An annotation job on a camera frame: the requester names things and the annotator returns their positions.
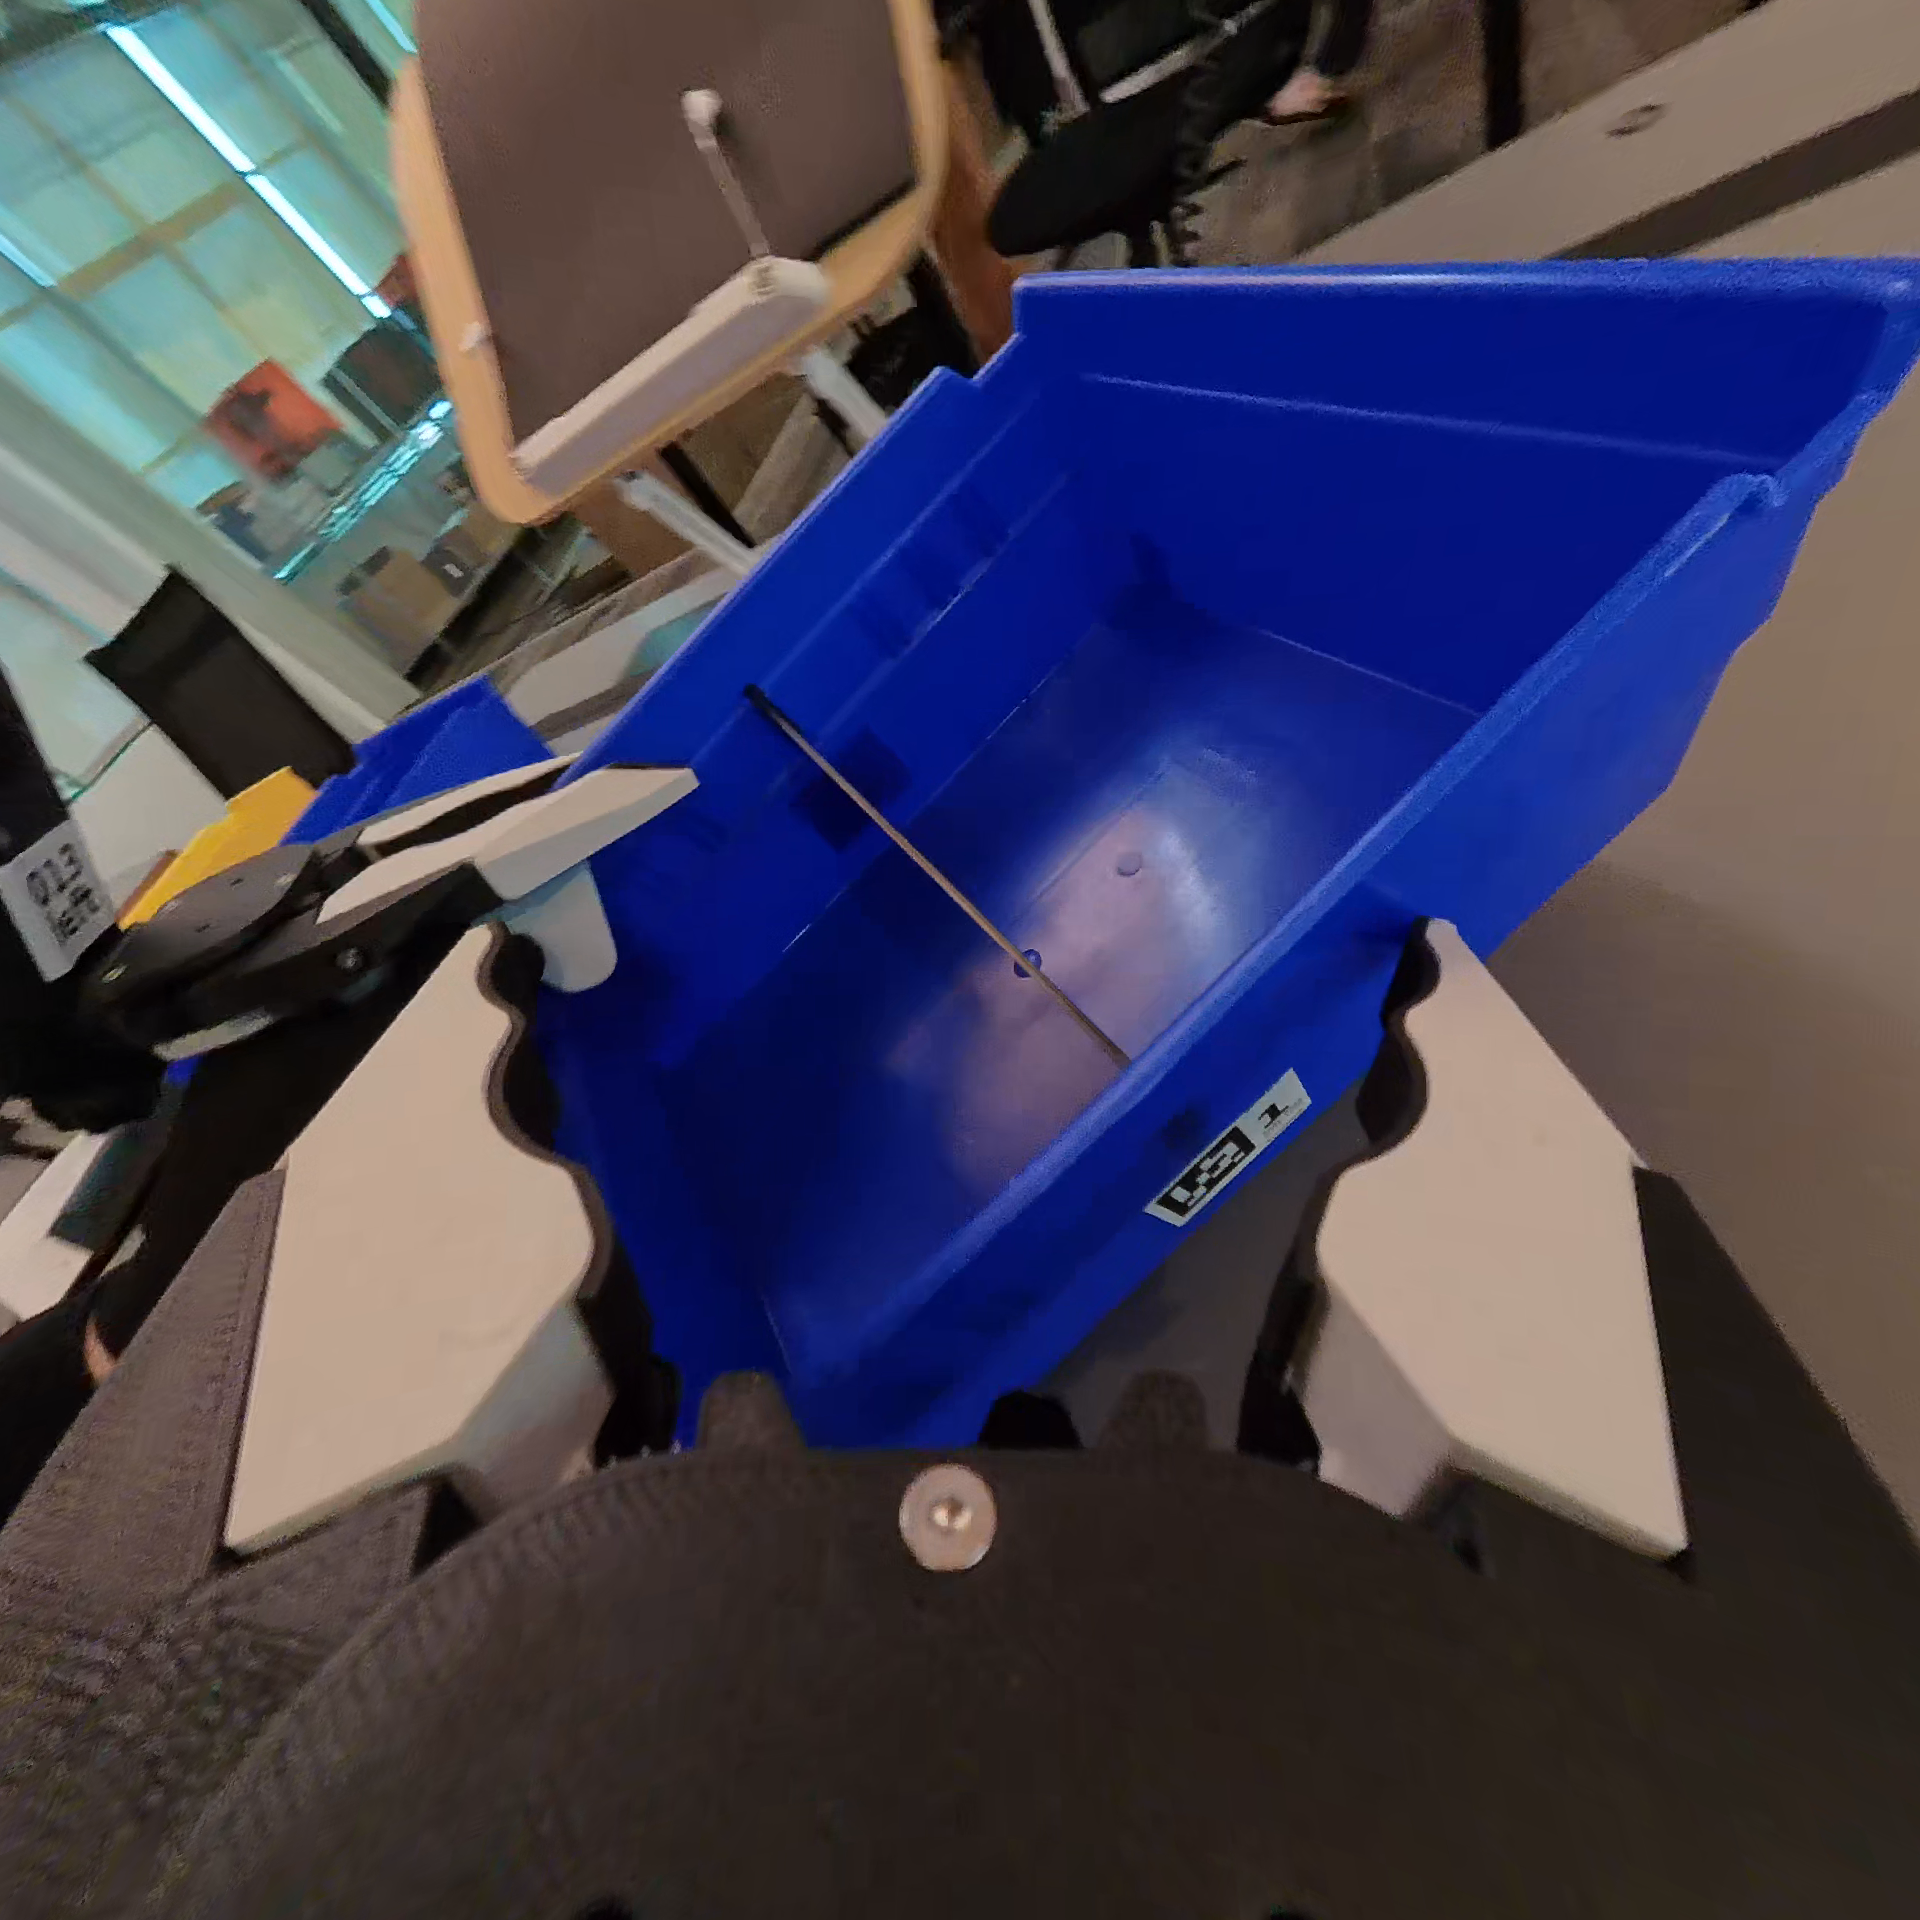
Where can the black office chair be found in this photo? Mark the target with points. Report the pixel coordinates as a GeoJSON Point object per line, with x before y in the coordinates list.
{"type": "Point", "coordinates": [1111, 165]}

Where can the wooden rimmed grey chair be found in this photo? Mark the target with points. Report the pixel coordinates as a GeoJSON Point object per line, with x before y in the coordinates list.
{"type": "Point", "coordinates": [660, 135]}

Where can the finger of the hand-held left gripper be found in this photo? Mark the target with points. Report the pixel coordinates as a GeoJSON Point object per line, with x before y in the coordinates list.
{"type": "Point", "coordinates": [450, 811]}
{"type": "Point", "coordinates": [554, 840]}

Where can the thin black stick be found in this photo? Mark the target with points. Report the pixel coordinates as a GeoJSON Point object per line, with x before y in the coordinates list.
{"type": "Point", "coordinates": [930, 879]}

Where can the small blue plastic bin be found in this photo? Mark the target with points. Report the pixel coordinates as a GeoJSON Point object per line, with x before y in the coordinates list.
{"type": "Point", "coordinates": [434, 743]}

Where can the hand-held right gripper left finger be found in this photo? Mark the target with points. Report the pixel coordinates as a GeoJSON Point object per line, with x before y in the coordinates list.
{"type": "Point", "coordinates": [404, 1244]}

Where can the yellow plastic bin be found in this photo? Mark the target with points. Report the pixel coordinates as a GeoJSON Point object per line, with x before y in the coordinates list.
{"type": "Point", "coordinates": [225, 848]}

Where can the large blue plastic bin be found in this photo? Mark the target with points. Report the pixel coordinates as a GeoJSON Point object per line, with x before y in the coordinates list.
{"type": "Point", "coordinates": [1351, 525]}

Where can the thin metal rod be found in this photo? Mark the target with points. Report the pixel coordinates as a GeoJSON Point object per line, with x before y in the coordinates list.
{"type": "Point", "coordinates": [728, 173]}

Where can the white flat board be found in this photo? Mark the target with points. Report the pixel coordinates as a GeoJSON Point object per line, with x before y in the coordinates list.
{"type": "Point", "coordinates": [674, 361]}

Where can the black box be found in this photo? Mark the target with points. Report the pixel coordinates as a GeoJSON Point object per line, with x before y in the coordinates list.
{"type": "Point", "coordinates": [210, 675]}

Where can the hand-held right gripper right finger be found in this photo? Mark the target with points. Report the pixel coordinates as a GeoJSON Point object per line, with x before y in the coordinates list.
{"type": "Point", "coordinates": [1515, 1244]}

